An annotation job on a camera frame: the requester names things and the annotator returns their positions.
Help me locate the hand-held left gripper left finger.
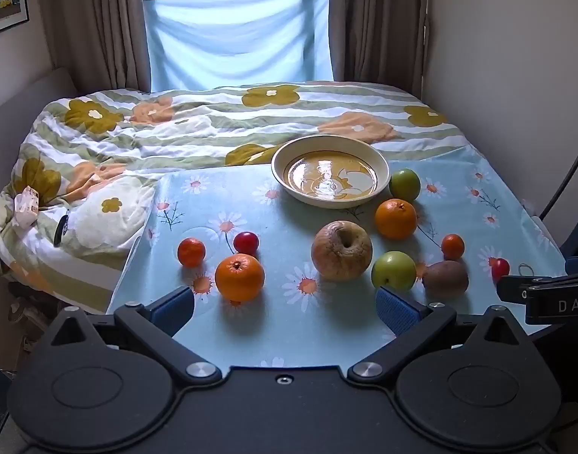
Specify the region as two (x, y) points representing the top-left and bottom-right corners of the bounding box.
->
(48, 285), (224, 386)

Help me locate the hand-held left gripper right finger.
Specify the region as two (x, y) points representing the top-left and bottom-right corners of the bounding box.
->
(348, 286), (531, 384)

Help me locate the green apple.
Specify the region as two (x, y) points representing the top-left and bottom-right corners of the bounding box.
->
(389, 169), (421, 202)
(371, 250), (417, 292)

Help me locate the brown kiwi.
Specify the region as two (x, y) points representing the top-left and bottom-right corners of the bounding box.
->
(422, 260), (469, 298)

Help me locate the large orange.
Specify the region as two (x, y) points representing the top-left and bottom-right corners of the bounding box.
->
(375, 199), (418, 240)
(214, 254), (266, 302)

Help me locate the wrinkled brown apple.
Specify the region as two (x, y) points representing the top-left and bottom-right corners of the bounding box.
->
(311, 221), (373, 281)

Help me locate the small red plum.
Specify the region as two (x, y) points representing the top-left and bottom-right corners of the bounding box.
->
(233, 231), (260, 256)

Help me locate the cream bowl with yellow print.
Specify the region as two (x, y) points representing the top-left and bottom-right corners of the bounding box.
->
(271, 135), (390, 210)

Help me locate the small tangerine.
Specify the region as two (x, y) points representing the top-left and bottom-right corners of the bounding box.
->
(177, 237), (207, 268)
(441, 233), (466, 262)

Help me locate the light blue daisy tablecloth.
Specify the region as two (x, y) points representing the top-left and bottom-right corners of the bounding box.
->
(107, 144), (569, 370)

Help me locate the small black object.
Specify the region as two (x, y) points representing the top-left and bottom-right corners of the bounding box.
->
(53, 213), (71, 247)

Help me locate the floral striped blanket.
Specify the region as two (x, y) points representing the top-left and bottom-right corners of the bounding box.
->
(0, 80), (474, 315)

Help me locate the grey padded headboard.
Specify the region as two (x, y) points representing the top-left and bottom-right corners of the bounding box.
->
(0, 68), (77, 119)

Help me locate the light blue window cloth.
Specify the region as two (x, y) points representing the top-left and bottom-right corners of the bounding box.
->
(142, 0), (334, 92)

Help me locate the brown curtain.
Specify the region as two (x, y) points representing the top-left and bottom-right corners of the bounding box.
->
(329, 0), (432, 95)
(36, 0), (152, 93)

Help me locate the black cable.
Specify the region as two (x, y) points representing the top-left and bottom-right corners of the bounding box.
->
(539, 127), (578, 221)

